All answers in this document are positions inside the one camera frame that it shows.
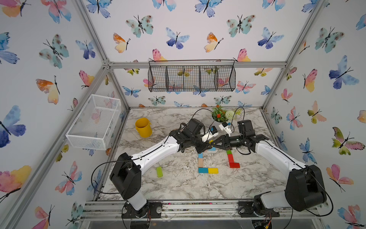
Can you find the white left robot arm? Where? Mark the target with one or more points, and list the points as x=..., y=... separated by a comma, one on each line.
x=128, y=170

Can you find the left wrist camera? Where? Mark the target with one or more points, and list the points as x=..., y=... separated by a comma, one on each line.
x=212, y=132

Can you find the black wire wall basket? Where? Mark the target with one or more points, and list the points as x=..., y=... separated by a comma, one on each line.
x=191, y=76

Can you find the light green building block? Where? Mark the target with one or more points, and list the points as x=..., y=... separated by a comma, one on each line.
x=159, y=171

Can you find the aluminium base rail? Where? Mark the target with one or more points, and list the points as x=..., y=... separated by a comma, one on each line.
x=186, y=210

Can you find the white mesh wall basket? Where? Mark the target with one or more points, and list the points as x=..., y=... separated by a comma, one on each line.
x=93, y=126

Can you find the natural wood building block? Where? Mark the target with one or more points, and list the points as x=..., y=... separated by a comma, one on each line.
x=200, y=162

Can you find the artificial green flower plant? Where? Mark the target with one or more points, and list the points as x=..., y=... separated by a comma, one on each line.
x=221, y=115

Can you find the small yellow building block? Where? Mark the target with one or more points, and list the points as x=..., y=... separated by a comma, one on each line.
x=213, y=170

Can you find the teal building block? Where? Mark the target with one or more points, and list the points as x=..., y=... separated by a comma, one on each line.
x=203, y=170

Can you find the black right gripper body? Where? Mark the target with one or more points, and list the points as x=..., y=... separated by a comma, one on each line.
x=233, y=142

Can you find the red building block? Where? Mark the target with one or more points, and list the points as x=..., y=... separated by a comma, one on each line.
x=230, y=158
x=234, y=165

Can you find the yellow cup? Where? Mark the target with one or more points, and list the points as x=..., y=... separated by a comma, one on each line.
x=143, y=127

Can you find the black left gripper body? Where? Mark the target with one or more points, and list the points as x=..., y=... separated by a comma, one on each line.
x=196, y=142

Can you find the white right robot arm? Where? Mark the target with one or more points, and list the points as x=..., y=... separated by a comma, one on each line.
x=305, y=186

